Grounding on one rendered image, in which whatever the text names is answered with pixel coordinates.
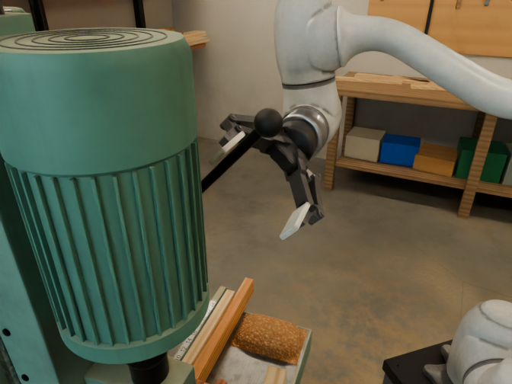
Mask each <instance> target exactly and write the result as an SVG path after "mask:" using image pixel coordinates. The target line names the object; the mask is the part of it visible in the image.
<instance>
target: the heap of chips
mask: <svg viewBox="0 0 512 384"><path fill-rule="evenodd" d="M307 333H308V331H307V330H304V329H301V328H298V327H297V326H296V325H294V324H293V323H291V322H287V321H284V320H282V319H278V318H273V317H270V316H267V315H262V314H250V315H249V314H245V317H244V318H243V319H242V322H241V324H240V325H239V327H238V330H237V331H236V333H235V335H234V337H233V339H232V341H231V342H230V345H232V346H235V347H239V348H242V349H245V350H249V351H252V352H255V353H257V354H262V355H264V356H267V357H272V358H274V359H277V360H282V361H284V362H287V363H291V364H294V365H297V363H298V360H299V356H300V354H301V351H302V347H303V345H304V342H305V339H306V335H307Z"/></svg>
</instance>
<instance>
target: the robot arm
mask: <svg viewBox="0 0 512 384"><path fill-rule="evenodd" d="M274 45H275V53H276V59H277V67H278V70H279V72H280V77H281V82H282V88H283V118H282V119H283V127H282V130H281V131H280V132H279V134H277V135H276V136H275V137H272V138H264V137H262V138H260V139H259V140H258V141H257V142H256V143H255V144H254V145H253V146H252V148H255V149H259V150H260V152H261V153H264V154H267V155H269V156H270V157H271V158H272V159H273V160H274V161H275V162H276V163H277V164H278V165H279V167H280V168H281V169H282V170H283V172H284V174H285V178H286V181H288V182H289V183H290V187H291V190H292V193H293V198H294V201H295V204H296V210H294V211H293V213H292V215H291V216H290V218H289V220H288V222H287V223H286V225H285V227H284V229H283V231H282V232H281V234H280V238H281V239H282V240H284V239H285V238H287V237H289V236H290V235H292V234H293V233H294V232H296V231H298V229H300V228H302V227H303V226H304V225H306V224H307V223H308V224H309V225H311V226H312V225H314V224H315V223H317V222H318V221H319V220H321V219H323V218H324V217H325V214H324V208H323V202H322V192H321V187H320V180H321V178H322V177H321V175H320V174H319V173H318V172H316V173H315V174H313V173H312V172H311V171H310V170H309V169H308V167H309V165H308V162H309V160H311V159H313V158H314V157H316V156H317V154H319V152H320V151H321V149H322V147H323V146H325V145H326V144H327V143H328V142H329V141H330V140H331V139H332V138H333V136H334V135H335V133H336V132H337V130H338V127H339V125H340V122H341V116H342V109H341V102H340V99H339V97H338V91H337V86H336V80H335V70H337V69H339V68H340V67H345V66H346V65H347V63H348V62H349V61H350V59H352V58H353V57H354V56H356V55H357V54H359V53H364V52H369V51H377V52H382V53H387V54H389V55H391V56H394V57H395V58H396V59H399V60H400V61H402V62H403V63H405V64H406V65H408V66H410V67H411V68H413V69H414V70H416V71H417V72H419V73H421V74H422V75H423V76H425V77H426V78H428V79H430V80H431V81H432V82H434V83H436V84H437V85H439V86H440V87H441V88H444V89H445V90H447V91H448V92H449V93H451V94H453V95H454V96H456V97H458V98H459V99H460V100H462V101H464V102H466V103H467V104H469V105H470V106H472V107H474V108H476V109H478V110H480V111H483V112H485V113H487V114H490V115H493V116H496V117H501V118H504V119H508V120H512V80H511V79H508V78H504V77H501V76H499V75H496V74H494V73H493V72H490V71H488V70H487V69H484V68H483V67H481V66H479V65H478V64H476V63H474V62H473V61H471V60H469V59H467V58H465V57H464V56H462V55H460V54H459V53H457V52H456V51H454V50H452V49H450V48H449V47H447V46H445V45H443V44H442V43H440V42H438V41H437V40H435V39H433V38H432V37H429V36H428V35H426V34H424V33H423V32H421V31H419V30H418V29H416V28H414V27H412V26H410V25H408V24H405V23H403V22H401V21H397V20H394V19H391V18H384V17H379V16H365V15H355V14H351V13H349V12H348V11H346V10H345V9H344V8H343V7H342V6H334V5H333V4H332V3H331V0H278V2H277V5H276V9H275V14H274ZM254 118H255V117H253V116H247V115H241V114H230V115H228V116H227V118H225V119H224V121H223V122H221V124H220V125H219V126H220V128H221V129H222V130H225V131H226V134H225V135H224V136H223V137H222V138H221V139H220V140H219V144H220V145H221V146H222V148H221V149H220V150H219V151H218V152H217V153H216V154H215V155H214V156H213V157H212V158H211V159H210V160H209V163H210V164H211V165H213V164H214V163H216V162H217V161H218V160H219V159H220V158H221V157H223V156H224V155H225V154H226V153H227V152H228V151H229V150H230V149H231V148H232V147H233V146H234V145H235V144H236V143H238V144H239V143H240V142H241V141H242V140H243V139H244V138H245V137H246V136H247V135H248V134H249V133H250V132H251V131H252V130H253V129H254ZM291 173H292V174H291ZM440 351H441V353H442V355H443V357H444V359H445V361H446V363H445V364H440V365H433V364H427V365H425V366H424V370H423V372H424V374H425V376H427V377H428V378H429V379H430V380H431V381H432V383H433V384H512V303H511V302H507V301H503V300H499V299H492V300H488V301H485V302H480V303H478V304H477V305H475V306H473V307H472V308H471V309H470V310H469V311H468V312H467V313H466V314H465V315H464V316H463V317H462V320H461V321H460V323H459V326H458V328H457V329H456V333H455V335H454V338H453V342H452V344H451V346H450V345H448V344H444V345H443V346H442V347H441V348H440Z"/></svg>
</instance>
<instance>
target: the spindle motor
mask: <svg viewBox="0 0 512 384"><path fill-rule="evenodd" d="M0 152H1V154H2V158H3V159H4V160H5V167H6V170H7V172H8V176H9V179H10V182H11V186H12V188H13V191H14V195H15V197H16V200H17V202H18V206H19V209H20V212H21V216H22V219H23V221H24V225H25V228H26V230H27V234H28V237H29V239H30V243H31V246H32V249H33V251H34V256H35V258H36V261H37V265H38V267H39V270H40V274H41V277H42V279H43V283H44V286H45V288H46V293H47V295H48V298H49V301H50V305H51V307H52V310H53V314H54V316H55V320H56V324H57V326H58V329H59V333H60V335H61V338H62V340H63V342H64V343H65V345H66V346H67V348H68V349H70V351H72V352H73V353H75V354H77V355H78V356H80V357H82V358H84V359H86V360H90V361H93V362H95V363H105V364H125V363H135V362H139V361H143V360H147V359H150V358H153V357H156V356H158V355H160V354H163V353H165V352H167V351H169V350H170V349H172V348H174V347H176V346H177V345H179V344H180V343H182V342H183V341H184V340H185V339H187V338H188V337H189V336H190V335H191V334H192V333H193V332H194V331H195V330H196V329H197V328H198V326H199V325H200V323H201V322H202V321H203V319H204V317H205V315H206V312H207V309H208V307H209V303H210V289H209V280H208V270H207V260H206V239H205V229H204V218H203V198H202V187H201V176H200V156H199V146H198V137H197V111H196V100H195V90H194V69H193V58H192V49H191V48H190V46H189V44H188V42H187V41H186V39H185V37H184V35H183V34H181V33H178V32H175V31H171V30H159V29H149V28H128V27H103V28H79V29H65V30H45V31H36V32H29V33H22V34H11V35H6V36H1V37H0Z"/></svg>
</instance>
